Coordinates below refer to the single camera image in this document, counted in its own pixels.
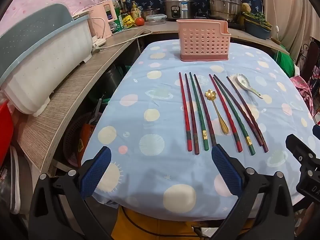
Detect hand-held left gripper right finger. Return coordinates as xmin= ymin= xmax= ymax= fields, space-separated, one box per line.
xmin=212 ymin=144 xmax=293 ymax=240

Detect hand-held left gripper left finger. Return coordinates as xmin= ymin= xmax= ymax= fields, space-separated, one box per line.
xmin=29 ymin=146 xmax=120 ymax=240

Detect green chopstick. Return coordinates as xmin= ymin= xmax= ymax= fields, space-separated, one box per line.
xmin=189 ymin=72 xmax=209 ymax=151
xmin=212 ymin=76 xmax=256 ymax=155

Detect red chopstick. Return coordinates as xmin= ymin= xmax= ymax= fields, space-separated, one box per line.
xmin=209 ymin=74 xmax=243 ymax=153
xmin=178 ymin=72 xmax=192 ymax=152

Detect dark purple chopstick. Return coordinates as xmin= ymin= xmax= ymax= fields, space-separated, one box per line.
xmin=194 ymin=74 xmax=217 ymax=147
xmin=226 ymin=76 xmax=269 ymax=153

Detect maroon chopstick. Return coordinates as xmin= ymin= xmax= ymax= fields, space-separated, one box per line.
xmin=184 ymin=73 xmax=200 ymax=155
xmin=213 ymin=74 xmax=265 ymax=147

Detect gold flower spoon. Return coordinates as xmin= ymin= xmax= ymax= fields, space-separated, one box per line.
xmin=205 ymin=89 xmax=229 ymax=134

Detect white floral ceramic spoon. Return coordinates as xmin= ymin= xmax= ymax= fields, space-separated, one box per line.
xmin=236 ymin=74 xmax=264 ymax=99

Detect pink plastic utensil basket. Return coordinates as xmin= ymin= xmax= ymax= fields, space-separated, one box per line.
xmin=176 ymin=19 xmax=232 ymax=62

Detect pink printed bag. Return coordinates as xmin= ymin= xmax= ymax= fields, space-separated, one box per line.
xmin=290 ymin=76 xmax=316 ymax=117

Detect green plastic bag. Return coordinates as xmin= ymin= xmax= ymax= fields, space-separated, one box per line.
xmin=274 ymin=44 xmax=302 ymax=78

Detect dark chair back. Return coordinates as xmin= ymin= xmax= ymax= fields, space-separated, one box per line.
xmin=299 ymin=41 xmax=320 ymax=80

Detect blue printed tablecloth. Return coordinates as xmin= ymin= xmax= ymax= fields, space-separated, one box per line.
xmin=81 ymin=40 xmax=317 ymax=222

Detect wooden side shelf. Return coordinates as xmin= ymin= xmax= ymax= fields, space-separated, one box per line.
xmin=11 ymin=27 xmax=145 ymax=173

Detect red plastic box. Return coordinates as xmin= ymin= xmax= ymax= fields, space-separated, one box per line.
xmin=0 ymin=99 xmax=14 ymax=167

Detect blue plastic basin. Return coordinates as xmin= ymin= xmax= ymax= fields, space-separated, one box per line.
xmin=244 ymin=19 xmax=272 ymax=40

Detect beige curtain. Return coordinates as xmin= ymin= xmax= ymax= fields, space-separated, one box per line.
xmin=260 ymin=0 xmax=320 ymax=60

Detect white dish drainer box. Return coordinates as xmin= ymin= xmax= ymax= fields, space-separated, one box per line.
xmin=0 ymin=3 xmax=93 ymax=117

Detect green leafy vegetables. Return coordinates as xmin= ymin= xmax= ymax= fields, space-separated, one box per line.
xmin=242 ymin=11 xmax=272 ymax=28

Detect black induction cooker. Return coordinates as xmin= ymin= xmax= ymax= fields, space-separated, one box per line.
xmin=226 ymin=21 xmax=245 ymax=30

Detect pink electric kettle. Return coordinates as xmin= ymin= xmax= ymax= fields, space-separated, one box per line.
xmin=88 ymin=0 xmax=118 ymax=40

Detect green packet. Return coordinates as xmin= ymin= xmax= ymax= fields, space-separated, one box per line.
xmin=109 ymin=5 xmax=125 ymax=34

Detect yellow packet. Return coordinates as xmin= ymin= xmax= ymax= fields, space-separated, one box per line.
xmin=122 ymin=15 xmax=137 ymax=28

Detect stainless steel steamer pot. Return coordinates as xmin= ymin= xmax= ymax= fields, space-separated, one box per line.
xmin=207 ymin=0 xmax=242 ymax=23

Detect glass food container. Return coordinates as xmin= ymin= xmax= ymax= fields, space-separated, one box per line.
xmin=146 ymin=14 xmax=167 ymax=25

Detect yellow pump bottle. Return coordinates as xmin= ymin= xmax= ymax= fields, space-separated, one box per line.
xmin=130 ymin=1 xmax=141 ymax=20

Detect small pot with glass lid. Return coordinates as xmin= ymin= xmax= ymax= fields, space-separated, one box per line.
xmin=141 ymin=6 xmax=160 ymax=20

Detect steel rice cooker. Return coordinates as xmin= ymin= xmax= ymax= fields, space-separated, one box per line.
xmin=164 ymin=0 xmax=193 ymax=20

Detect white switch cord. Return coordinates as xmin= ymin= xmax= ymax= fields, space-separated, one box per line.
xmin=269 ymin=0 xmax=280 ymax=42

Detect white power cable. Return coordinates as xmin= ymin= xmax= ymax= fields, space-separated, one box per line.
xmin=92 ymin=28 xmax=153 ymax=53

